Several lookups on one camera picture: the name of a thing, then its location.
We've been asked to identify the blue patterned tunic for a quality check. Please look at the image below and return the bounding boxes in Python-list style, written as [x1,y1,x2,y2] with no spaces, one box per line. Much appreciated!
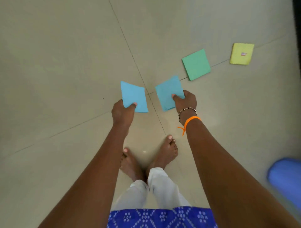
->
[107,206,219,228]

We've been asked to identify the blue plastic object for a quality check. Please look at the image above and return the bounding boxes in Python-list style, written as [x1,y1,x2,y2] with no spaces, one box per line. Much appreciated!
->
[267,158,301,212]

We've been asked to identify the person's foot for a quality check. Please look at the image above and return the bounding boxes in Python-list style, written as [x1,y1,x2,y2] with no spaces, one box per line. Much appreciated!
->
[146,135,179,176]
[119,148,146,182]

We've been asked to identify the black beaded bracelet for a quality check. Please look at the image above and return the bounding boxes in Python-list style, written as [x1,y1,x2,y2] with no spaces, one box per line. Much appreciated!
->
[178,107,197,122]

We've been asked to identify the light blue paper sheet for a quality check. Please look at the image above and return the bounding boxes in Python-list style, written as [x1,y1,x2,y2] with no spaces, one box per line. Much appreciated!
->
[121,81,149,113]
[155,75,185,112]

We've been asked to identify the orange thread wristband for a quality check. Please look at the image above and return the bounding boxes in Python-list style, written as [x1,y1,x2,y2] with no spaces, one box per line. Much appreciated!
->
[177,116,202,136]

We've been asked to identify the white trousers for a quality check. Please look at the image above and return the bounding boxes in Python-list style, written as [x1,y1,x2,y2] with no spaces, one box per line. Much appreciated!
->
[111,167,191,211]

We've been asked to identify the person's left foot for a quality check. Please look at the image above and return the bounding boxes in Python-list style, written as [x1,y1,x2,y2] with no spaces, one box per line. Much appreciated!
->
[119,148,146,182]

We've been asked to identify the person's right hand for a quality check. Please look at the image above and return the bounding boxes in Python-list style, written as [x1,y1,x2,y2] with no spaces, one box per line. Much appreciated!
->
[171,90,197,113]

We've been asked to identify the green paper pad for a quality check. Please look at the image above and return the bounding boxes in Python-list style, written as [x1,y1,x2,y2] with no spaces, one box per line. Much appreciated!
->
[182,49,211,81]

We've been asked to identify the yellow paper pad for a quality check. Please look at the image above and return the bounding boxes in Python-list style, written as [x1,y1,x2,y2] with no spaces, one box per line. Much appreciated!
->
[230,43,255,65]

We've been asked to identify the person's right foot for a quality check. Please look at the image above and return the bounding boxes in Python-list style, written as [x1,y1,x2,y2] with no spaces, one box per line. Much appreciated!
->
[146,135,179,176]

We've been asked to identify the person's left forearm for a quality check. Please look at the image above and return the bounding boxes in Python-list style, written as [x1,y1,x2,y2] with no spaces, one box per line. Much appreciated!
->
[38,123,130,228]

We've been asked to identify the person's left hand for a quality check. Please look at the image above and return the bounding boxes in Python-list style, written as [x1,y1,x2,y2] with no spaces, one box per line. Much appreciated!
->
[111,99,138,128]

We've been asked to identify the person's right forearm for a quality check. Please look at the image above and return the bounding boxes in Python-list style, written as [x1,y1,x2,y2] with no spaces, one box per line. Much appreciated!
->
[180,109,301,228]

